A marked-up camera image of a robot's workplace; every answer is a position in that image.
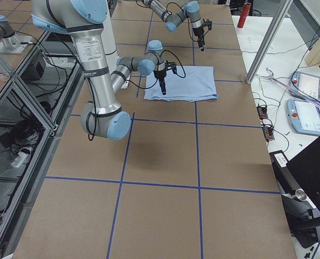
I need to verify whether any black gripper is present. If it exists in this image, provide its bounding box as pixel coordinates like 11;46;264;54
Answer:
193;26;205;51
153;69;167;95

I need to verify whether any light blue t-shirt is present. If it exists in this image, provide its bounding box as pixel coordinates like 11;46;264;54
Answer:
144;66;219;102

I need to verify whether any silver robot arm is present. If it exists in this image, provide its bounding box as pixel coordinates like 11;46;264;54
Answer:
32;1;165;140
135;1;212;51

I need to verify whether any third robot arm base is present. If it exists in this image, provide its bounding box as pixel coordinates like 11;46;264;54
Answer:
0;15;33;54

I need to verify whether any red cylinder bottle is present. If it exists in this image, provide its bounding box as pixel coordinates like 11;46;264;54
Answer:
237;2;251;28

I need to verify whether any silver reacher grabber stick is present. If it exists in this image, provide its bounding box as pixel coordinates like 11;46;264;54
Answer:
266;68;320;108

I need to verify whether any far blue teach pendant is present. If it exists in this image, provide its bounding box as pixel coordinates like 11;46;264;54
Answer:
291;71;320;103

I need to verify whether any blue teach pendant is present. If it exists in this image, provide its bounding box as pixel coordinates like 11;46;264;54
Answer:
287;99;320;136
291;71;320;103

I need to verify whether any black box under rack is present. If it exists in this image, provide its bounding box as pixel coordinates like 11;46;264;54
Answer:
21;54;46;81

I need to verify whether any near blue teach pendant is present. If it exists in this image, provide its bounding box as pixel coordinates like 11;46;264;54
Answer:
287;99;320;136

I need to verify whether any white power strip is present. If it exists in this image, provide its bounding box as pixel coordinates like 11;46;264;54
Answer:
10;151;30;168

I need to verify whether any black power adapter box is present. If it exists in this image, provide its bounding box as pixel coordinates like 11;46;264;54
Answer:
269;150;307;202

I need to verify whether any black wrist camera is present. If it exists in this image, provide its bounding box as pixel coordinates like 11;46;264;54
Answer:
202;19;212;31
165;61;177;74

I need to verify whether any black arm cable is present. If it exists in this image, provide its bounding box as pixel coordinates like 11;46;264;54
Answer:
165;2;212;41
86;49;187;141

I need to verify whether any aluminium frame post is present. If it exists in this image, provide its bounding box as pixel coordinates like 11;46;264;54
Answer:
245;0;293;84

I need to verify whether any aluminium frame rack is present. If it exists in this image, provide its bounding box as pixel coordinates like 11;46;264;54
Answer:
0;31;83;258

